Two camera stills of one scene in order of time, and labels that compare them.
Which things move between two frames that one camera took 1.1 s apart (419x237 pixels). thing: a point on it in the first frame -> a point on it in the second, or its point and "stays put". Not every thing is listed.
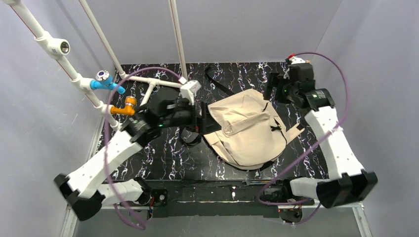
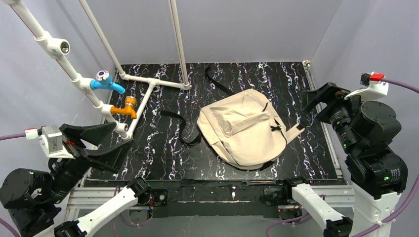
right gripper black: [271, 86] -> [327, 104]
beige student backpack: [244, 132] stays put
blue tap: [104, 79] stays put
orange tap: [128, 109] stays put
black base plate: [215, 199] stays put
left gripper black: [201, 115] -> [80, 152]
